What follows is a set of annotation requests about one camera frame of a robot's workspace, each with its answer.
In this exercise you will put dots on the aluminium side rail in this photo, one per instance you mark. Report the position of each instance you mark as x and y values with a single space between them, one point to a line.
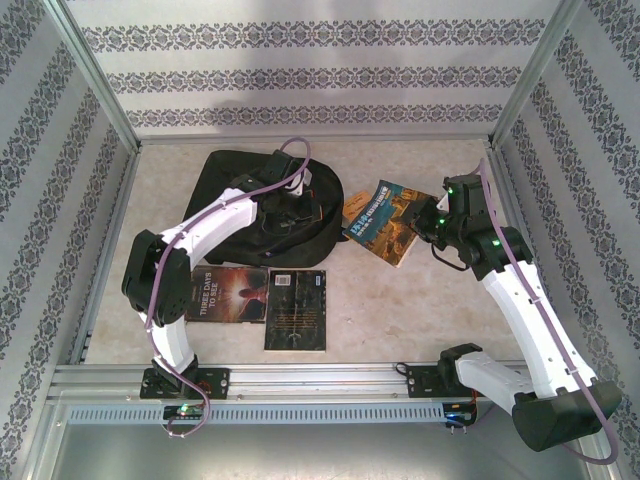
107 250
560 300

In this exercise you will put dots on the grey metal panel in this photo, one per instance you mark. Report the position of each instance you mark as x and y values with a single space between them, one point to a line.
320 452

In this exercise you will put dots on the Three Days To See book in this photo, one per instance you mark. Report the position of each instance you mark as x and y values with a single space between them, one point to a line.
225 295

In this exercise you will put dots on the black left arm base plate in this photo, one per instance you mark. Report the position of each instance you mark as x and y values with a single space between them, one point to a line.
220 382

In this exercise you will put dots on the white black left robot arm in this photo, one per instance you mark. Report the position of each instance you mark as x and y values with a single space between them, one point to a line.
215 220

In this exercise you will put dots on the aluminium frame post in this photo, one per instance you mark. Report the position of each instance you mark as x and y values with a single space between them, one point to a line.
537 75
95 75

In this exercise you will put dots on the black book with gold text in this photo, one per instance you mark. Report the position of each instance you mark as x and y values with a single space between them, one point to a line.
295 310

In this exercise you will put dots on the aluminium mounting rail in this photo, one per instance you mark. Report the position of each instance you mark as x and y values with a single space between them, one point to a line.
320 382

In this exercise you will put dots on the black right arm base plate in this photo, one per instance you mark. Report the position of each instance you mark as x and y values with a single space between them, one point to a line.
420 382

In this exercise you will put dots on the black fabric backpack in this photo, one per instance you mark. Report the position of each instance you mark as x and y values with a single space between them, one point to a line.
225 170

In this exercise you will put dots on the blue and orange canyon book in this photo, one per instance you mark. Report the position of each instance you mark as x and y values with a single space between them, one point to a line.
380 225

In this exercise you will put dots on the small tan notebook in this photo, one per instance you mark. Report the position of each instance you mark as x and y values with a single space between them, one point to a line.
356 205

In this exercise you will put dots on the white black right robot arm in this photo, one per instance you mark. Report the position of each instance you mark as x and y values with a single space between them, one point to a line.
520 310

